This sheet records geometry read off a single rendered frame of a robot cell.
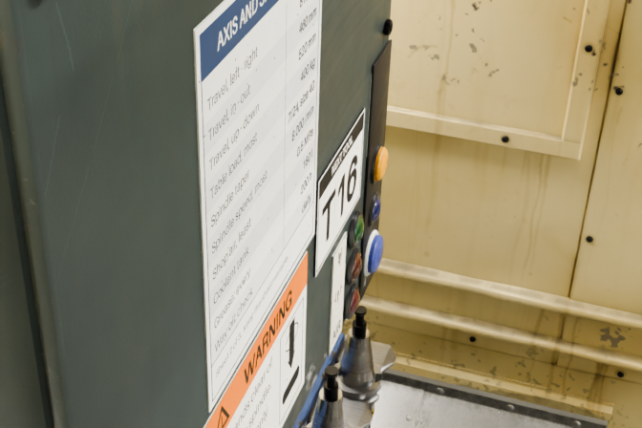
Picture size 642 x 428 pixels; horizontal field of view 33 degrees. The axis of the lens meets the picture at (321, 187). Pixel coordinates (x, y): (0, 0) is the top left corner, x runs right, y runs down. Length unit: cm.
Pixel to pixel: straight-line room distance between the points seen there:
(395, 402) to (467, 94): 59
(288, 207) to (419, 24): 94
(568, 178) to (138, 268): 121
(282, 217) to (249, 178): 7
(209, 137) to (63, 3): 14
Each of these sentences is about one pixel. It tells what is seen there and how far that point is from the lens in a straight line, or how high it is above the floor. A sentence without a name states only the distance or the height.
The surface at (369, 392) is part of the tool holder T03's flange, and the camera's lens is 130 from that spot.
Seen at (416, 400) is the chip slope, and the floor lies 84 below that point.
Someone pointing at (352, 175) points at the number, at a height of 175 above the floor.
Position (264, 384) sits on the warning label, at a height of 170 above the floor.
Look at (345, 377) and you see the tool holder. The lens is 130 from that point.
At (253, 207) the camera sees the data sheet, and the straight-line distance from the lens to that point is 52.
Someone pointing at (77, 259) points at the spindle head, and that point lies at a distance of 36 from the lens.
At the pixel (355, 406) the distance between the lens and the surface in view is 130.
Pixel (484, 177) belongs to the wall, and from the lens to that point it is 160.
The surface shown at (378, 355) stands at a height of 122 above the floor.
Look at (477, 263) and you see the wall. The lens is 168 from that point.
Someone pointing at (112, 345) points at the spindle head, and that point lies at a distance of 40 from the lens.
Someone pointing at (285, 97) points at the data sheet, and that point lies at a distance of 54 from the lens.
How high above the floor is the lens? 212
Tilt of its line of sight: 33 degrees down
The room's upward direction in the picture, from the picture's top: 2 degrees clockwise
